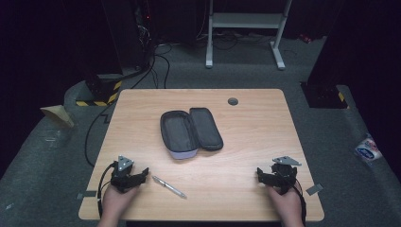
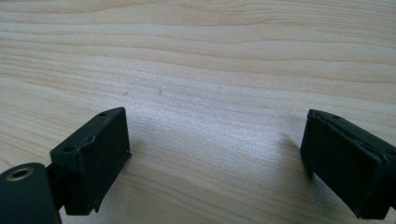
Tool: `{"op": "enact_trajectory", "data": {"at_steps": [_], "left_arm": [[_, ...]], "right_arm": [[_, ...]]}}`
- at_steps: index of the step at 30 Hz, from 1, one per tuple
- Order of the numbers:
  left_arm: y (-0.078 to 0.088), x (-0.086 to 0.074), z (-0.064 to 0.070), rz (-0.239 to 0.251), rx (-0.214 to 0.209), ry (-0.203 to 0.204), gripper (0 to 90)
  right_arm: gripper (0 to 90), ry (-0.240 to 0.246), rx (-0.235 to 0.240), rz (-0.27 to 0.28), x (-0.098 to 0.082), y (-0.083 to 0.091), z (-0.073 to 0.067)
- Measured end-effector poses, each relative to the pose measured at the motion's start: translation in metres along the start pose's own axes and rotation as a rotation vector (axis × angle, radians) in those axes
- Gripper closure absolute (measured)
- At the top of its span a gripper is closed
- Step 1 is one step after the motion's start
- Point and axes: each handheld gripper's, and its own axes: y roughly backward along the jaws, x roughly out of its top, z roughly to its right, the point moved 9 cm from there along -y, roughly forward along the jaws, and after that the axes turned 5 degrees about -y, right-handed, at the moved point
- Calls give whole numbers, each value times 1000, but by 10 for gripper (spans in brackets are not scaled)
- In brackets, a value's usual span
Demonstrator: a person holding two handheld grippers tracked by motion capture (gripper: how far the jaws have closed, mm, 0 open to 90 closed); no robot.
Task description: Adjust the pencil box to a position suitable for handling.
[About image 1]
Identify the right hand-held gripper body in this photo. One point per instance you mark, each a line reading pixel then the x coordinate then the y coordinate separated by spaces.
pixel 283 177

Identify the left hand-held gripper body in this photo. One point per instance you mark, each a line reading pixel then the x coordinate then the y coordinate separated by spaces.
pixel 122 178

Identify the silver pen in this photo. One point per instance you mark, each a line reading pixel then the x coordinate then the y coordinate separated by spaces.
pixel 169 187

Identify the black pencil case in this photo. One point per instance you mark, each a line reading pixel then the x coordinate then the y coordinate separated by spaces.
pixel 189 132

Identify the grey tape strip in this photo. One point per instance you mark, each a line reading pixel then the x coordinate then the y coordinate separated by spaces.
pixel 314 189
pixel 86 195

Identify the blue white plastic packet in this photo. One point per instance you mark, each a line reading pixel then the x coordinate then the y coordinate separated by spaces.
pixel 368 150

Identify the yellow black striped stand base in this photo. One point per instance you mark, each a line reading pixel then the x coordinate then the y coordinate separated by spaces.
pixel 324 96
pixel 104 91

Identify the tan cardboard piece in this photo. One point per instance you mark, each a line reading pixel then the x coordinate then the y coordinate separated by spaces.
pixel 58 115

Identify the black equipment tower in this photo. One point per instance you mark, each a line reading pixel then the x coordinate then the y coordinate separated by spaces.
pixel 126 31

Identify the white metal stand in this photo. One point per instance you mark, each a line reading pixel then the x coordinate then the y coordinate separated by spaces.
pixel 246 20

